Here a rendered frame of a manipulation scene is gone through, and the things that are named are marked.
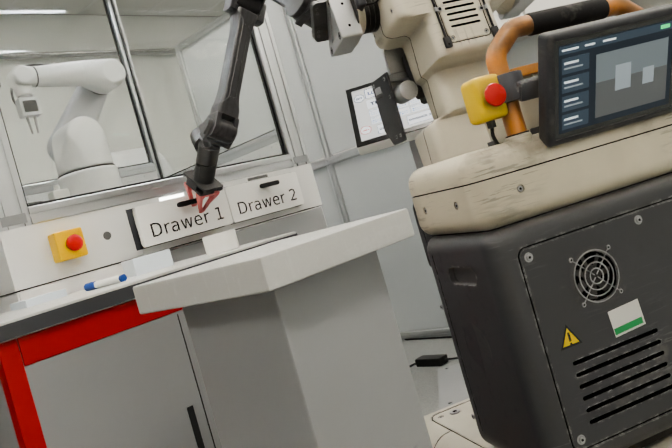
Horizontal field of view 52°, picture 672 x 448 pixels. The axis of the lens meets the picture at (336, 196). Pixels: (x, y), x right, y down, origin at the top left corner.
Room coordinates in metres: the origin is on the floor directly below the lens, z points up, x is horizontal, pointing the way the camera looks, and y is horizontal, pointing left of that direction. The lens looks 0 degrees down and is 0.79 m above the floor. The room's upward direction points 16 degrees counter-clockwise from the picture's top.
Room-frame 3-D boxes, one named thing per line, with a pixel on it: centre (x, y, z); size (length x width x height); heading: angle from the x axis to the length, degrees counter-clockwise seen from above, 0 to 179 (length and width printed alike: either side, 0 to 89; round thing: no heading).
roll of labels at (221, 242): (1.44, 0.26, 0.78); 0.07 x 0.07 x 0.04
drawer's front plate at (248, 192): (2.15, 0.21, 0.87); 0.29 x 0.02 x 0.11; 134
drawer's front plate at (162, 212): (1.91, 0.42, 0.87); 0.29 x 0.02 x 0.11; 134
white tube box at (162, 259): (1.55, 0.45, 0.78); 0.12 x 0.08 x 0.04; 29
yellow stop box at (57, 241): (1.69, 0.67, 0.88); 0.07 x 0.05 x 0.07; 134
